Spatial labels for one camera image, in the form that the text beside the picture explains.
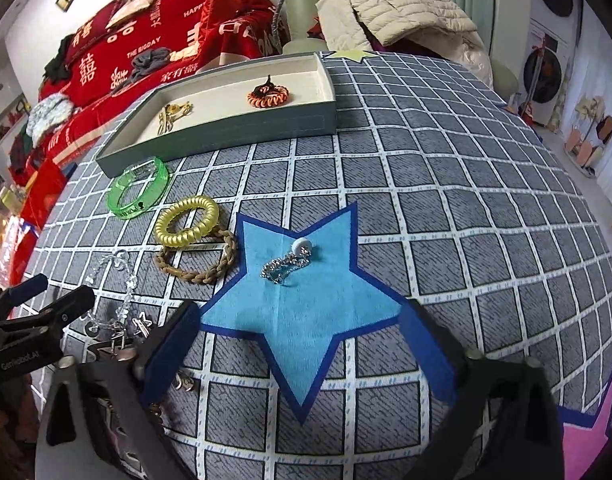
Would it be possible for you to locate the clear crystal bead necklace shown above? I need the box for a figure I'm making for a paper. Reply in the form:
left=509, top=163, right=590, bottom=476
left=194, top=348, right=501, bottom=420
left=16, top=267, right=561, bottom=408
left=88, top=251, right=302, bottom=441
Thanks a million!
left=83, top=249, right=155, bottom=348

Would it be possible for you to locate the yellow spiral hair tie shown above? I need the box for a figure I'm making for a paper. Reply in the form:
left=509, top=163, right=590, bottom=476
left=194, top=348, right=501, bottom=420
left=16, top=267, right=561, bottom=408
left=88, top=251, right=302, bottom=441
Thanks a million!
left=154, top=194, right=221, bottom=250

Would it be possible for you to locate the silver chain white bead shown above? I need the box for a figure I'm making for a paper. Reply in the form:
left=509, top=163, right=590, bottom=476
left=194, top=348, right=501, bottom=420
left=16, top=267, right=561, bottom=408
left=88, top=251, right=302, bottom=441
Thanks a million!
left=260, top=237, right=313, bottom=285

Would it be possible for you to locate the green translucent bangle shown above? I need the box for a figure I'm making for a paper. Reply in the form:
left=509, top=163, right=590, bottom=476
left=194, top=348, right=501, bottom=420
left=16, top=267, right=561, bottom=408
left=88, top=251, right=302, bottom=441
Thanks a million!
left=106, top=157, right=169, bottom=220

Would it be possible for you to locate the grey-green jewelry tray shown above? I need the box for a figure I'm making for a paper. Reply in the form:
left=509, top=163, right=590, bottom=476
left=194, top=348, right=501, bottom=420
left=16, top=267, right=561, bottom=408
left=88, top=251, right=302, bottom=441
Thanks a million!
left=95, top=52, right=336, bottom=178

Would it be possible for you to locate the grey checkered tablecloth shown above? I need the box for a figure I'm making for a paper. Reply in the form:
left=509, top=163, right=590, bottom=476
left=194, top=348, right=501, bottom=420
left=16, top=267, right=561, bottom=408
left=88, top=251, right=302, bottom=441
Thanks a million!
left=15, top=49, right=612, bottom=480

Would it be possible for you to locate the red gift bag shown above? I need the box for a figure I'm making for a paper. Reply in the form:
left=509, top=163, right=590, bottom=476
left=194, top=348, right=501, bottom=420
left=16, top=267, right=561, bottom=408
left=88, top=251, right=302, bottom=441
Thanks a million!
left=8, top=160, right=68, bottom=285

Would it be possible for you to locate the pink felt star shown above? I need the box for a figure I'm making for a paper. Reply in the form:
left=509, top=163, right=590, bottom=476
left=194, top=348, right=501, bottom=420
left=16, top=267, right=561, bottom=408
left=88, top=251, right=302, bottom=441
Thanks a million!
left=558, top=368, right=612, bottom=480

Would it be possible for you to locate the blue felt star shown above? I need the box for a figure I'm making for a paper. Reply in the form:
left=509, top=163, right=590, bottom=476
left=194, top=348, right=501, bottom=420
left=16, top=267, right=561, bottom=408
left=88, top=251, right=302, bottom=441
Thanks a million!
left=201, top=203, right=406, bottom=422

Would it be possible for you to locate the orange black scrunchie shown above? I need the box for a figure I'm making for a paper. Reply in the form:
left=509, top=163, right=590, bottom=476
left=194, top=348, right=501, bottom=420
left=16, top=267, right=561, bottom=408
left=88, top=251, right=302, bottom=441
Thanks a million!
left=247, top=76, right=289, bottom=108

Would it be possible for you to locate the grey crumpled cloth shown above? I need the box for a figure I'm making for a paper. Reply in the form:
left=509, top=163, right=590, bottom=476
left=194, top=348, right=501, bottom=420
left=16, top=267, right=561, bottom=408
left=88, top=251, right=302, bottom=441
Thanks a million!
left=112, top=47, right=171, bottom=93

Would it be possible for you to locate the yellow-green felt star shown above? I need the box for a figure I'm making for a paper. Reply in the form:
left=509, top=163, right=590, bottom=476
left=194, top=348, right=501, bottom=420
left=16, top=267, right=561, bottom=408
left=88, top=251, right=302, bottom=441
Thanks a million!
left=325, top=49, right=379, bottom=64

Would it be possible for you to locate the red patterned sofa blanket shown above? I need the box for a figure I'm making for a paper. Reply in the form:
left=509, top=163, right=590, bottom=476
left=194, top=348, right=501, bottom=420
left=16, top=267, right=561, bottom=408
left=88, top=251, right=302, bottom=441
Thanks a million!
left=8, top=0, right=277, bottom=185

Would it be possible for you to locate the beige puffer jacket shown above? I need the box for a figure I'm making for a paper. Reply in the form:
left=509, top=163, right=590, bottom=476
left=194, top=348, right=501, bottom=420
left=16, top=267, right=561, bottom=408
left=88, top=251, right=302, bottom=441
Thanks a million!
left=315, top=0, right=494, bottom=87

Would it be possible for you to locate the brown braided bracelet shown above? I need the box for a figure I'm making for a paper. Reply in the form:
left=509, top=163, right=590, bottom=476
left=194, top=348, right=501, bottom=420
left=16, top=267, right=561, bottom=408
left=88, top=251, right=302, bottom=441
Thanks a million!
left=154, top=224, right=239, bottom=286

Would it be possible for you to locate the yellow charm keychain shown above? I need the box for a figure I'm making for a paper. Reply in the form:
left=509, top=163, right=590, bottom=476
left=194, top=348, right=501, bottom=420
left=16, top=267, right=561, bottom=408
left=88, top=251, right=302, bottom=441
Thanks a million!
left=157, top=101, right=193, bottom=136

